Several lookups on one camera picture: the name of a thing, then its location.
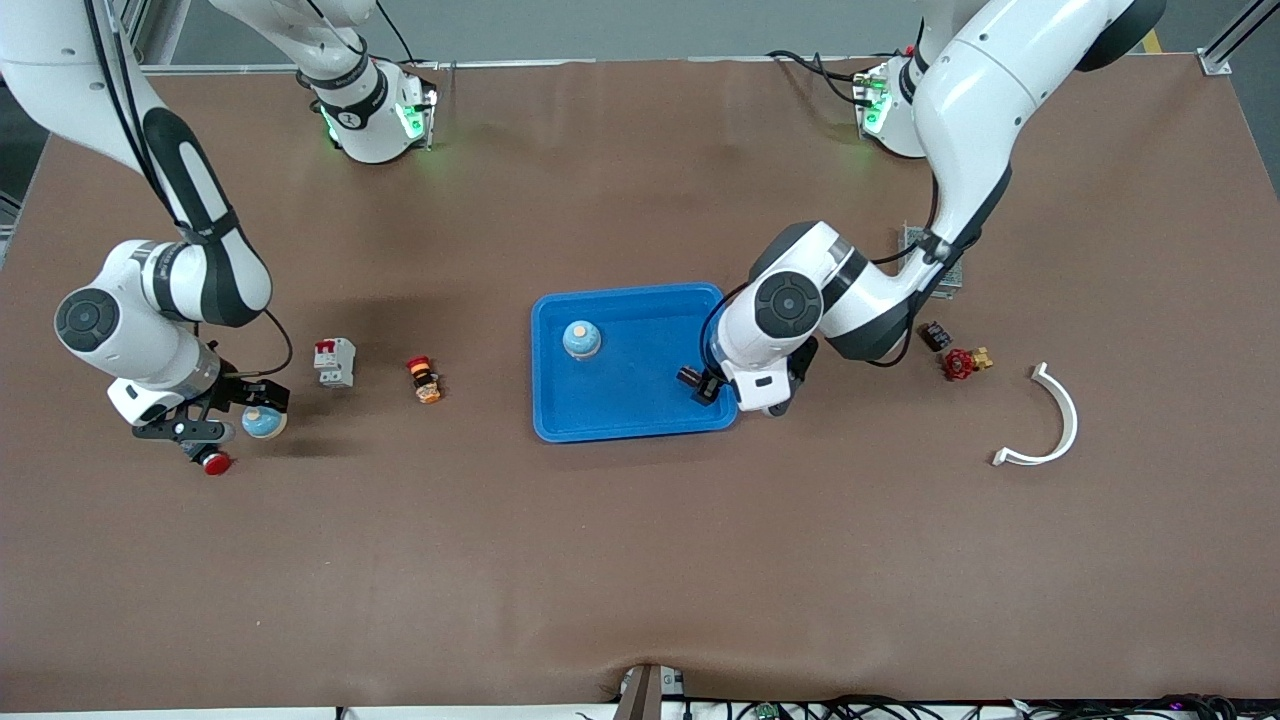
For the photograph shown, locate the red mushroom push button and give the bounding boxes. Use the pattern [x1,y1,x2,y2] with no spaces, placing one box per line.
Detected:
[182,440,233,477]

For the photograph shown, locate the blue plastic tray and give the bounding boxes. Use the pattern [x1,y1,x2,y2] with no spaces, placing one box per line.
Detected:
[530,283,739,444]

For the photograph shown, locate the white red circuit breaker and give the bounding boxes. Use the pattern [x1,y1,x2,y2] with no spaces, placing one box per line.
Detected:
[313,338,357,388]

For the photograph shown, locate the orange red emergency stop button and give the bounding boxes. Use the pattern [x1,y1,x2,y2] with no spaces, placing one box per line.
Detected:
[405,355,443,405]

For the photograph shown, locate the metal mesh power supply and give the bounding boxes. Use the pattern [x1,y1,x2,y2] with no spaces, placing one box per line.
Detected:
[900,222,966,299]

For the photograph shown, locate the brown table cover mat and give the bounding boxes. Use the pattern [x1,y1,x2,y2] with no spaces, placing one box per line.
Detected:
[0,55,1280,713]

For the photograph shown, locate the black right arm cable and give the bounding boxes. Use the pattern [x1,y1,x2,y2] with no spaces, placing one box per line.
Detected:
[85,0,295,381]

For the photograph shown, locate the brass valve red handle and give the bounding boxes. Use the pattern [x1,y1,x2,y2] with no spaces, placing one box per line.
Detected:
[942,346,994,382]

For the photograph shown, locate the white curved plastic bracket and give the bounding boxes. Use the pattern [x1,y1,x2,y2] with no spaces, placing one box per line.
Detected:
[991,362,1080,468]

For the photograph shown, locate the black base cables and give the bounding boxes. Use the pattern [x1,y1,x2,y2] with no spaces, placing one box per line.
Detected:
[765,48,871,109]

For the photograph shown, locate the brown grey mount post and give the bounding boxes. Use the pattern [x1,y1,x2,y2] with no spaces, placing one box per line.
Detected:
[612,663,687,720]

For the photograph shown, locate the aluminium frame post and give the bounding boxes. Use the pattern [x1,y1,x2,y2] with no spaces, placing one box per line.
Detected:
[1200,0,1280,76]

